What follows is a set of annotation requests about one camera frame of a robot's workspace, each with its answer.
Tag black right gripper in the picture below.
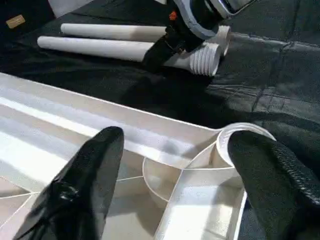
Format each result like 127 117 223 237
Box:
142 3 209 74

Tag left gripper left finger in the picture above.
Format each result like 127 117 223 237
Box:
12 125 125 240

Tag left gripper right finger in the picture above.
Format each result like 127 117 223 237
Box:
226 129 320 240

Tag white plastic table top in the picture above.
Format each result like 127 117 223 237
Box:
0 71 278 240

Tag black work mat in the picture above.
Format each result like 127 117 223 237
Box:
0 0 320 240

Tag black box with gold label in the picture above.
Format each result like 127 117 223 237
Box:
0 0 57 38

